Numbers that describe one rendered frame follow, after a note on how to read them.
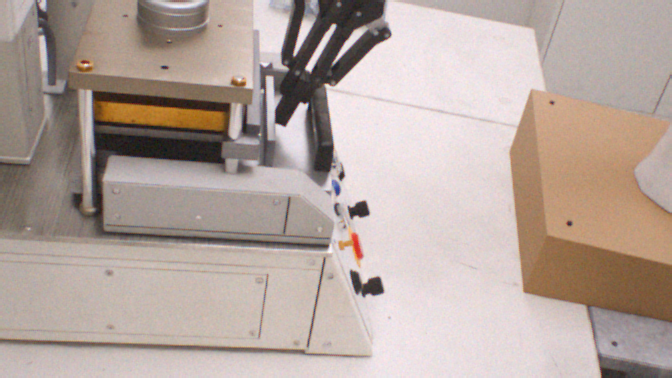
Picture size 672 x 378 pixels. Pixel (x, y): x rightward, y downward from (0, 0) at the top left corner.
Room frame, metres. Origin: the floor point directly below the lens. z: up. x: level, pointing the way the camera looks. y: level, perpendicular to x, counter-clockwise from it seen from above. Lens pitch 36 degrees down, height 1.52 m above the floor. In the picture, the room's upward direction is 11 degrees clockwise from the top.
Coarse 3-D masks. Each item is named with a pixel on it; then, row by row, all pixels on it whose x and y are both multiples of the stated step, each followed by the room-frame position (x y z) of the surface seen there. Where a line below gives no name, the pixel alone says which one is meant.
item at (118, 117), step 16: (96, 96) 0.70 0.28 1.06; (112, 96) 0.71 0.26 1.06; (128, 96) 0.71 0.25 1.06; (144, 96) 0.72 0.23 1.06; (160, 96) 0.73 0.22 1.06; (96, 112) 0.69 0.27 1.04; (112, 112) 0.70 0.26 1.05; (128, 112) 0.70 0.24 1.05; (144, 112) 0.70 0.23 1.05; (160, 112) 0.71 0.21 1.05; (176, 112) 0.71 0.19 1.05; (192, 112) 0.71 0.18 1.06; (208, 112) 0.72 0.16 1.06; (224, 112) 0.72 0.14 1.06; (96, 128) 0.69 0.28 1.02; (112, 128) 0.70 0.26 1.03; (128, 128) 0.70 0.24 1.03; (144, 128) 0.70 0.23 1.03; (160, 128) 0.71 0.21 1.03; (176, 128) 0.71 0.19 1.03; (192, 128) 0.71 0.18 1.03; (208, 128) 0.72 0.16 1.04; (224, 128) 0.72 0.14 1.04
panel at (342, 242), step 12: (348, 204) 0.97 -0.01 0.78; (336, 228) 0.76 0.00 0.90; (336, 240) 0.73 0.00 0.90; (348, 240) 0.83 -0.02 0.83; (336, 252) 0.70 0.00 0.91; (348, 252) 0.79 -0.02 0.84; (348, 264) 0.75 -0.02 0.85; (360, 264) 0.85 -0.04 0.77; (348, 276) 0.72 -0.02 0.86; (360, 300) 0.74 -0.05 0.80; (360, 312) 0.71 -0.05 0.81; (372, 336) 0.72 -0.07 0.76
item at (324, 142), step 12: (324, 84) 0.91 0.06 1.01; (312, 96) 0.88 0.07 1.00; (324, 96) 0.88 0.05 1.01; (312, 108) 0.87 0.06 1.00; (324, 108) 0.85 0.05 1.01; (312, 120) 0.85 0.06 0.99; (324, 120) 0.82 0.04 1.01; (324, 132) 0.80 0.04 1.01; (324, 144) 0.77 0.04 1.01; (324, 156) 0.77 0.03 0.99; (324, 168) 0.77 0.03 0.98
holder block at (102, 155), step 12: (96, 144) 0.70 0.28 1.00; (156, 144) 0.73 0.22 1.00; (168, 144) 0.73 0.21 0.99; (96, 156) 0.69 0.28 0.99; (108, 156) 0.70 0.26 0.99; (132, 156) 0.70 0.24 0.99; (144, 156) 0.71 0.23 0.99; (156, 156) 0.71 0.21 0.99; (168, 156) 0.71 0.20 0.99; (180, 156) 0.71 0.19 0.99; (192, 156) 0.72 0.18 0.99; (204, 156) 0.72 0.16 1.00; (216, 156) 0.73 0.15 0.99
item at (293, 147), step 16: (272, 80) 0.90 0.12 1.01; (272, 96) 0.86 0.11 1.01; (272, 112) 0.82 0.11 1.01; (304, 112) 0.90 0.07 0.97; (272, 128) 0.78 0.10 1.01; (288, 128) 0.85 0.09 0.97; (304, 128) 0.86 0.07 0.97; (80, 144) 0.73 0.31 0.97; (272, 144) 0.76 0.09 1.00; (288, 144) 0.82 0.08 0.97; (304, 144) 0.82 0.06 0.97; (80, 160) 0.70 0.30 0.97; (240, 160) 0.76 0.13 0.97; (256, 160) 0.77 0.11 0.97; (272, 160) 0.76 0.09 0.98; (288, 160) 0.78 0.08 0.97; (304, 160) 0.79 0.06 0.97; (80, 176) 0.68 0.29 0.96; (320, 176) 0.76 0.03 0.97; (80, 192) 0.68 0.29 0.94
